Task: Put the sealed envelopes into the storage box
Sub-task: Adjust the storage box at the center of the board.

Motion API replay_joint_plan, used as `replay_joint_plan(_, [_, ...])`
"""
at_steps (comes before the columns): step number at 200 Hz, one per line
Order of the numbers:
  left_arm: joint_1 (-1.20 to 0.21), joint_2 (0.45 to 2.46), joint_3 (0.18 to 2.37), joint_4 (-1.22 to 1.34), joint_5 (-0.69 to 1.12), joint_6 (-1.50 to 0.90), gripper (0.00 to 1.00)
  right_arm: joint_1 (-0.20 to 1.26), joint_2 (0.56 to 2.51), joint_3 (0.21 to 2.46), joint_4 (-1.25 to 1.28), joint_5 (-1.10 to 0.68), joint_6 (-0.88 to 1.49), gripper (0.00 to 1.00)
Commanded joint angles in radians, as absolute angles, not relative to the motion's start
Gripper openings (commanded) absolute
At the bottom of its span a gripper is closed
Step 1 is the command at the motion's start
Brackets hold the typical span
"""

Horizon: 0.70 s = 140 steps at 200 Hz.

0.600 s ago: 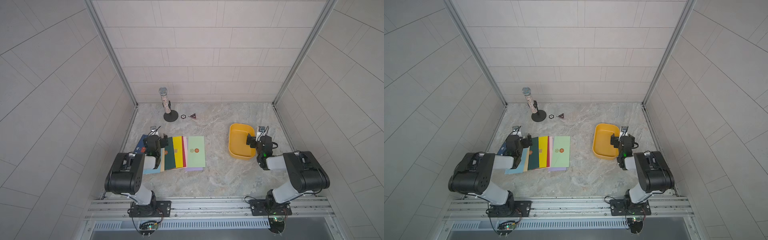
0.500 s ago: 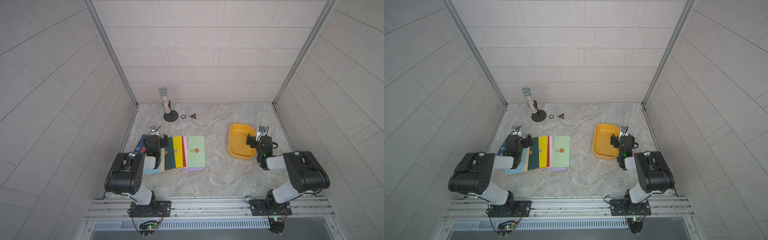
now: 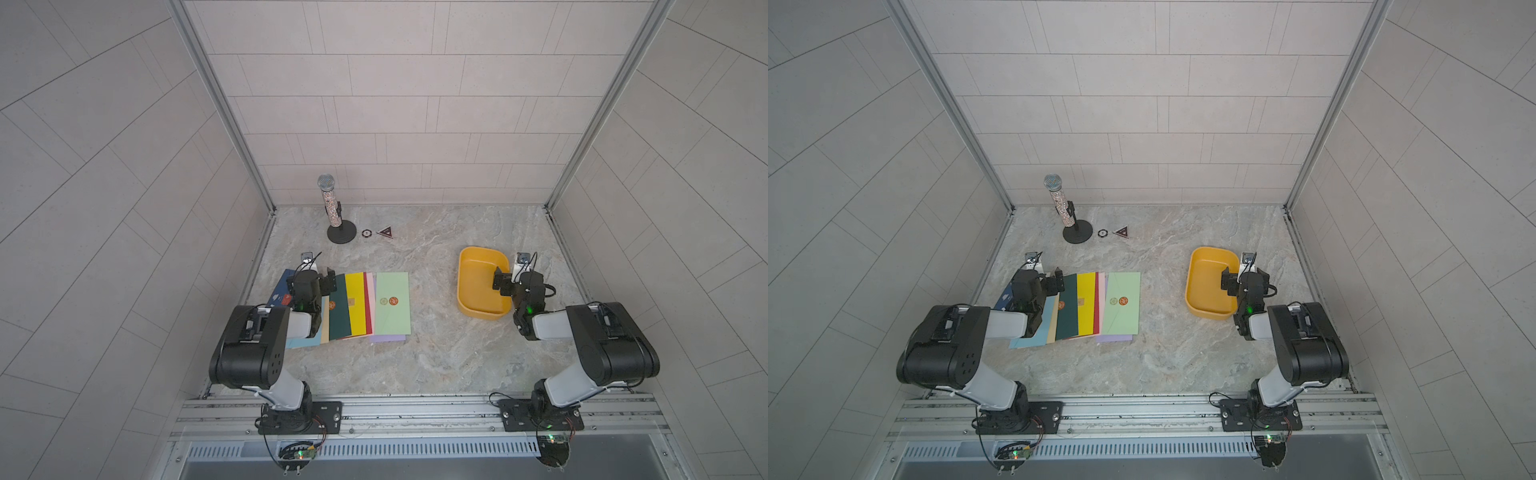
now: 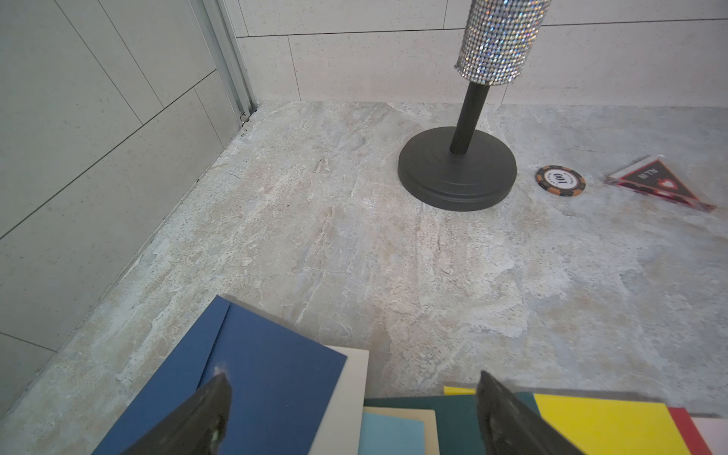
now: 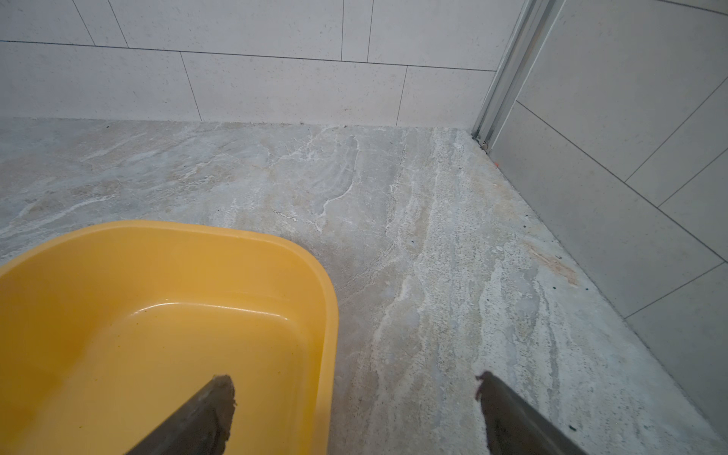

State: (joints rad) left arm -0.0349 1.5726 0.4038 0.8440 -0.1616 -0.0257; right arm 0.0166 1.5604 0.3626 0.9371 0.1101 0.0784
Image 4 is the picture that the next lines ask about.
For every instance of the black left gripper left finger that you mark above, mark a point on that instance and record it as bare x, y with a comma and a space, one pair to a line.
197, 426

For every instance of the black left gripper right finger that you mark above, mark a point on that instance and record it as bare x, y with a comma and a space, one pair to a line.
508, 426

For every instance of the yellow envelope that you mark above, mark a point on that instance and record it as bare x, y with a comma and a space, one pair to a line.
604, 426

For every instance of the red envelope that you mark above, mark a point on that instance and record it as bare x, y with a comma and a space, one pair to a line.
695, 443

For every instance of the pink envelope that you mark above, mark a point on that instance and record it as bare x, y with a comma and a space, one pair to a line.
715, 433

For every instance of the dark green envelope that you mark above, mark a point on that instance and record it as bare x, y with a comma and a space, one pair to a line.
455, 415

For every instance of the beige tan envelope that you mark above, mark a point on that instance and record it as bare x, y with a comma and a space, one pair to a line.
423, 415

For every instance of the navy blue envelope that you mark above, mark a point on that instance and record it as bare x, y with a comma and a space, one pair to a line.
281, 383

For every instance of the light blue envelope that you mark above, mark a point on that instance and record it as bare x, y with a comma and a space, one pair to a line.
383, 434

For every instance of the cream white envelope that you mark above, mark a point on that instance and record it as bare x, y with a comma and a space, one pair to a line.
339, 431

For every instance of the round poker chip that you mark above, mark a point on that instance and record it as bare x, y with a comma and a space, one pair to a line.
561, 181

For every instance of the rhinestone microphone on black stand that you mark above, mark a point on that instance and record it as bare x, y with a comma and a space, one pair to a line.
461, 168

